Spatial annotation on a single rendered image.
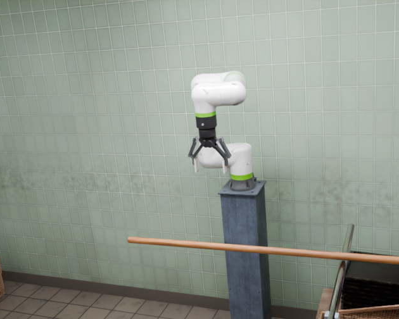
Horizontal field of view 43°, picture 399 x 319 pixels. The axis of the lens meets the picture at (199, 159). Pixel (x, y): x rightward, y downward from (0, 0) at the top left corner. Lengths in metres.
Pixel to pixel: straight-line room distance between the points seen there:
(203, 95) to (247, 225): 0.93
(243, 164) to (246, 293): 0.77
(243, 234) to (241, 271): 0.24
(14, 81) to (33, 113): 0.28
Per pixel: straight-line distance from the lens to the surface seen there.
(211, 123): 2.22
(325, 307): 2.93
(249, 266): 2.95
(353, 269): 2.69
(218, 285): 3.88
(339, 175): 3.30
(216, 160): 2.75
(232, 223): 2.85
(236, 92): 2.18
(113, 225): 4.03
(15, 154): 4.33
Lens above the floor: 2.19
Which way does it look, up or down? 17 degrees down
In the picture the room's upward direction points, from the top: 5 degrees counter-clockwise
